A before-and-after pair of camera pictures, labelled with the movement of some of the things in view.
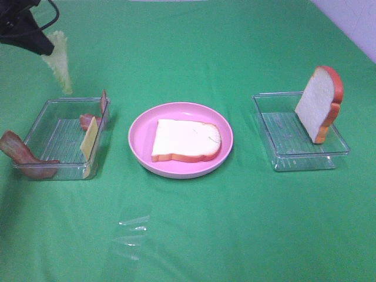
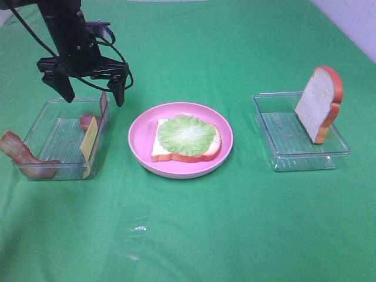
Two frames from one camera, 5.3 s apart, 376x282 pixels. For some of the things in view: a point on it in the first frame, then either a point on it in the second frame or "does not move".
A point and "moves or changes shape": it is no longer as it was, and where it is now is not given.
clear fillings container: [70, 131] does not move
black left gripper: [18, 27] → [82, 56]
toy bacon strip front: [22, 156] does not move
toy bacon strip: [86, 120] does not move
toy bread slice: [185, 140] does not move
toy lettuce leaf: [58, 60] moves or changes shape
